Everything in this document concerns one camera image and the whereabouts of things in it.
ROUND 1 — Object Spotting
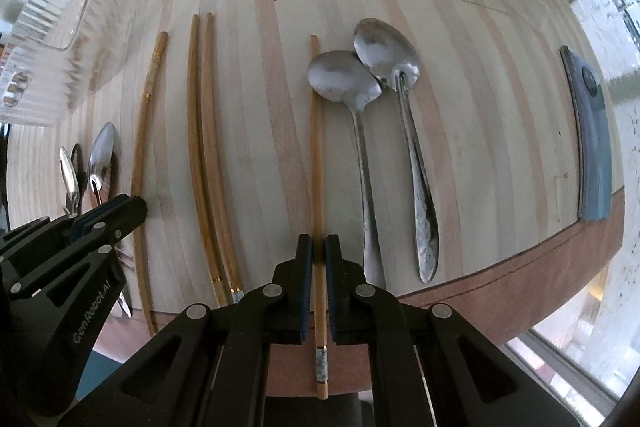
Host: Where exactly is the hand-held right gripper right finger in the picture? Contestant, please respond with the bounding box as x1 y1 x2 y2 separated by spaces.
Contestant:
324 234 582 427

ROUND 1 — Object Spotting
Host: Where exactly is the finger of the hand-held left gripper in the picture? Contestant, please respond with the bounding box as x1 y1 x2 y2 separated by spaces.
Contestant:
0 197 149 314
0 195 132 260

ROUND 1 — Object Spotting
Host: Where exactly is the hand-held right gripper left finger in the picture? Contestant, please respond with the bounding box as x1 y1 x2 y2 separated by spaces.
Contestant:
57 234 314 427

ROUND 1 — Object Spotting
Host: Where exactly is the wooden chopstick with patterned band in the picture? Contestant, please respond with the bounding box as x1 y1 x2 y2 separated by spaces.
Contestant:
309 35 331 401

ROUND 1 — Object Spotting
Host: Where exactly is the small shiny metal spoon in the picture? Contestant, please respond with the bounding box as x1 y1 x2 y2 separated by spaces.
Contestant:
87 122 135 319
58 144 85 215

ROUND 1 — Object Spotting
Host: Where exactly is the wooden chopstick with gold bands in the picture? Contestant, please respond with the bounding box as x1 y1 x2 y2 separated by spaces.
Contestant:
131 31 169 339

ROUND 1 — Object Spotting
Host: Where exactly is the wooden chopstick with gold tip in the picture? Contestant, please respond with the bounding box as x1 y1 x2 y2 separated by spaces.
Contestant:
187 14 232 306

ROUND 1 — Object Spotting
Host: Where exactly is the wooden chopstick with blue tip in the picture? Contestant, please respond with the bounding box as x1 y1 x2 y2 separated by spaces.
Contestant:
200 12 246 304

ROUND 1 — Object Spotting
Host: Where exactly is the clear ribbed plastic container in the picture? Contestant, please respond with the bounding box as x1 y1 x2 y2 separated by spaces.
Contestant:
0 0 128 128

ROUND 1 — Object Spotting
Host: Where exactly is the round bowl metal spoon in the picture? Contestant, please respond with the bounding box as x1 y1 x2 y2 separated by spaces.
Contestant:
307 51 387 290

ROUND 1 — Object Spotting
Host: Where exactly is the oval bowl metal spoon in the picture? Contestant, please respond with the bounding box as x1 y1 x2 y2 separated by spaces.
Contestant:
353 18 441 285

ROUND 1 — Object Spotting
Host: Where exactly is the grey blue rectangular block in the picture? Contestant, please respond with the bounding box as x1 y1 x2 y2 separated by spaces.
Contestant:
559 45 614 223

